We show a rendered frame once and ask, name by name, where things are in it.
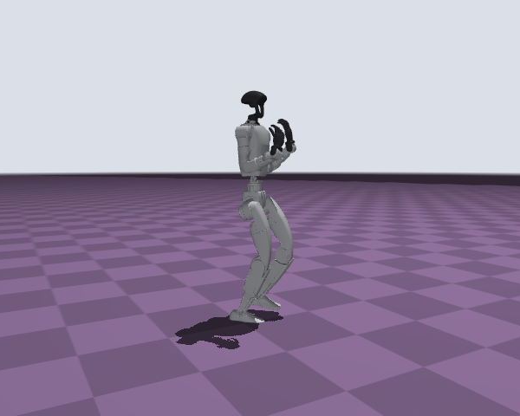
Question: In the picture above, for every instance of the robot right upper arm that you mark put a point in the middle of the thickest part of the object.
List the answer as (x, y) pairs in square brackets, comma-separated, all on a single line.
[(243, 136)]

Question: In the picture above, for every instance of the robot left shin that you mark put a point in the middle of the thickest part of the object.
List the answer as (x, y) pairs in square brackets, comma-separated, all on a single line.
[(276, 272)]

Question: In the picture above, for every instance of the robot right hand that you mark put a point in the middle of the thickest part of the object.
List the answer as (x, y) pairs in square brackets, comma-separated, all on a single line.
[(278, 139)]

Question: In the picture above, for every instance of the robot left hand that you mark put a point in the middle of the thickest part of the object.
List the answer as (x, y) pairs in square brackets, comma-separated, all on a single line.
[(288, 134)]

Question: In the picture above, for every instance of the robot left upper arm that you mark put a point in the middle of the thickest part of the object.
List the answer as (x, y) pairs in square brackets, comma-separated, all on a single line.
[(270, 166)]

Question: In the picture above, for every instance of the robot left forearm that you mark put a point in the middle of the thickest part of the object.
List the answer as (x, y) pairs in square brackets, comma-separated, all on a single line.
[(286, 154)]

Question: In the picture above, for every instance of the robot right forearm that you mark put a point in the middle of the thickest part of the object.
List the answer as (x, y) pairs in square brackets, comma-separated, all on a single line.
[(257, 164)]

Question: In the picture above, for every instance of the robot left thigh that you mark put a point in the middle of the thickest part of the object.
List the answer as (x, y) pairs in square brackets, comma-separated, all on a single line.
[(280, 226)]

